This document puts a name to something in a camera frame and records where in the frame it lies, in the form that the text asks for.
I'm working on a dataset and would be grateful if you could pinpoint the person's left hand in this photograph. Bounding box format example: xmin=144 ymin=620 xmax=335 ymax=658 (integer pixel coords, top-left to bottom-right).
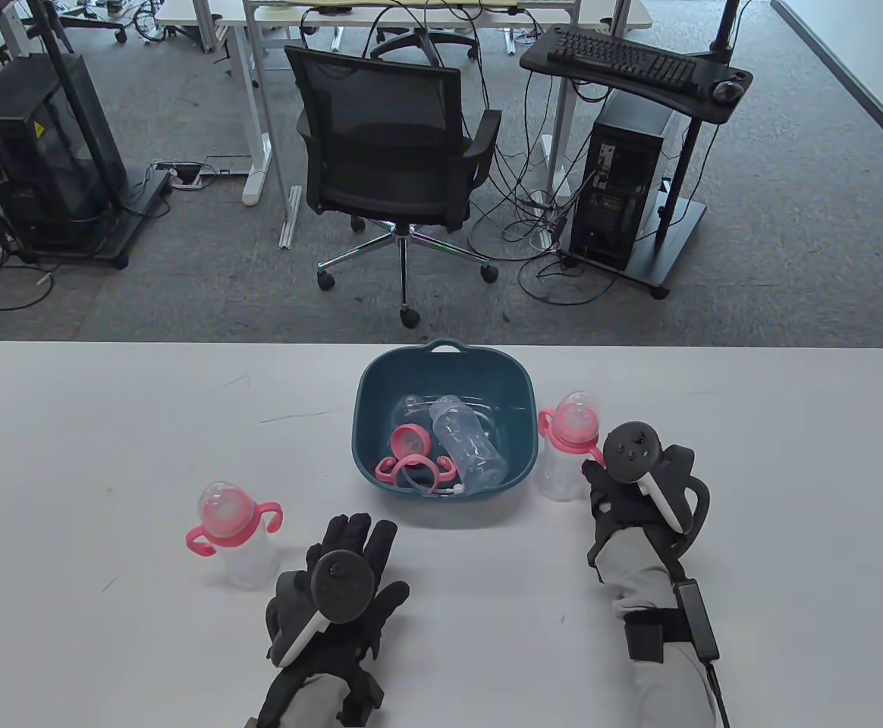
xmin=266 ymin=513 xmax=410 ymax=670

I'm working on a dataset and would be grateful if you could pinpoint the person's right hand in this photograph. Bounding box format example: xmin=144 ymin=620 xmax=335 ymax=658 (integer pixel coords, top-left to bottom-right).
xmin=582 ymin=457 xmax=679 ymax=560

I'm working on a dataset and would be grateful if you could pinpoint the black white handheld controller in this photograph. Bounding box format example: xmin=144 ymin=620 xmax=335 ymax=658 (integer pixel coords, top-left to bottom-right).
xmin=266 ymin=550 xmax=379 ymax=670
xmin=605 ymin=421 xmax=712 ymax=562

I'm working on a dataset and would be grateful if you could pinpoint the clear plastic baby bottle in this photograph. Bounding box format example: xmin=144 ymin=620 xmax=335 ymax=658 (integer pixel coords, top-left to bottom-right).
xmin=185 ymin=480 xmax=284 ymax=591
xmin=536 ymin=391 xmax=608 ymax=501
xmin=429 ymin=394 xmax=508 ymax=492

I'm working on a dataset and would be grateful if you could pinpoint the pink bottle handle ring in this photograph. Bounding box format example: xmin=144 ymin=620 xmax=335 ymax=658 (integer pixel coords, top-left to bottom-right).
xmin=375 ymin=453 xmax=457 ymax=494

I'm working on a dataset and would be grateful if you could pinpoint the pink bottle screw collar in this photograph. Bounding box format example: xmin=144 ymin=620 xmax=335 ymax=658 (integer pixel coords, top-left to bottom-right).
xmin=390 ymin=425 xmax=433 ymax=458

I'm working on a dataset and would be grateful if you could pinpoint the black forearm battery box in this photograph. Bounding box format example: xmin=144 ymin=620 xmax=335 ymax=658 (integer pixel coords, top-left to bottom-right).
xmin=673 ymin=579 xmax=721 ymax=663

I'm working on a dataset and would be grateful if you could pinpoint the teal plastic basin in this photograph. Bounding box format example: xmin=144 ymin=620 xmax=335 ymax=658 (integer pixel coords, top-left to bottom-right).
xmin=352 ymin=337 xmax=539 ymax=507

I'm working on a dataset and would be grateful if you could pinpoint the black computer tower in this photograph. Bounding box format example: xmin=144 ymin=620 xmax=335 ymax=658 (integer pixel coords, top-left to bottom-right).
xmin=569 ymin=91 xmax=677 ymax=272

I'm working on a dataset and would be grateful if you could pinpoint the silver aluminium profile bar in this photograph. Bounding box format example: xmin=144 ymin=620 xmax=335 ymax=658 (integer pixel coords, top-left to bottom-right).
xmin=280 ymin=185 xmax=304 ymax=250

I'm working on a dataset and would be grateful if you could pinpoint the black rolling cart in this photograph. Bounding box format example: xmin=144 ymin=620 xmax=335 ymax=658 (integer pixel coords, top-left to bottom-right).
xmin=0 ymin=0 xmax=174 ymax=271

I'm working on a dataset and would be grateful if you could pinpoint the black mesh office chair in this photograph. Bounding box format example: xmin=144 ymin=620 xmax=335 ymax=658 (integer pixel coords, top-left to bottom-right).
xmin=284 ymin=44 xmax=503 ymax=329

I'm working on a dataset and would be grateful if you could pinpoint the black keyboard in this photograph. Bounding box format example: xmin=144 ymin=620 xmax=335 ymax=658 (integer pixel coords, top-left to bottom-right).
xmin=546 ymin=29 xmax=699 ymax=93

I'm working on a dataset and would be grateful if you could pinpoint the black rolling workstation stand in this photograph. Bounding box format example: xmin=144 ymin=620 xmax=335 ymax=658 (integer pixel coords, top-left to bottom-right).
xmin=519 ymin=0 xmax=755 ymax=300

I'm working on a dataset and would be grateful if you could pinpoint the black swivel chair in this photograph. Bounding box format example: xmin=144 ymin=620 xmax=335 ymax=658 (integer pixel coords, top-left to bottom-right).
xmin=369 ymin=29 xmax=480 ymax=65

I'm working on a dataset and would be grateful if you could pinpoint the black glass computer case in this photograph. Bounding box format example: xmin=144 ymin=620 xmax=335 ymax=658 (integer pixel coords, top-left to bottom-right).
xmin=0 ymin=53 xmax=128 ymax=253

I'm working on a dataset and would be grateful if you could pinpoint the white standing desk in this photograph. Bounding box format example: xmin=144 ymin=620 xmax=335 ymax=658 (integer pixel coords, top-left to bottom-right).
xmin=155 ymin=0 xmax=653 ymax=208

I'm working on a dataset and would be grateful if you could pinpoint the black chair base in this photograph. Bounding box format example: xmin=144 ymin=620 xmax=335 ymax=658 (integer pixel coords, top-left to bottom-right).
xmin=58 ymin=0 xmax=130 ymax=44

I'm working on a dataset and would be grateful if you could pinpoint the black forearm strap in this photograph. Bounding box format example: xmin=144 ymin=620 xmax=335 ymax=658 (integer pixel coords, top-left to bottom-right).
xmin=624 ymin=610 xmax=675 ymax=662

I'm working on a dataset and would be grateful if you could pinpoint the thin black cable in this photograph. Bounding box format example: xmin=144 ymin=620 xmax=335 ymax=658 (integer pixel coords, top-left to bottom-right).
xmin=703 ymin=660 xmax=731 ymax=728

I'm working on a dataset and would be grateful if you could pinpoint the tangle of black cables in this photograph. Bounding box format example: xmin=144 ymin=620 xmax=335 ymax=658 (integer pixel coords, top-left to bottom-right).
xmin=468 ymin=72 xmax=624 ymax=308

